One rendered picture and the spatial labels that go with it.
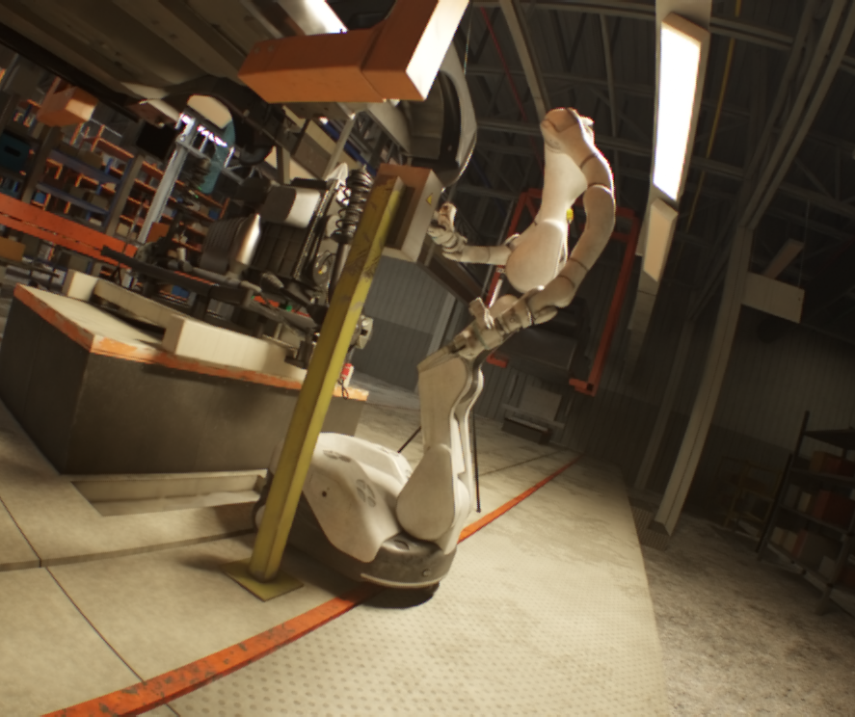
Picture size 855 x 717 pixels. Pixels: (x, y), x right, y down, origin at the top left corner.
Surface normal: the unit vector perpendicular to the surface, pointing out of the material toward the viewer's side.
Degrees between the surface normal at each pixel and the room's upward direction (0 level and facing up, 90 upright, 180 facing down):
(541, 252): 90
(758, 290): 90
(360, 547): 90
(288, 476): 90
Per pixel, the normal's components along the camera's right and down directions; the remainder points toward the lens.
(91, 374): 0.88, 0.29
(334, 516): -0.32, -0.14
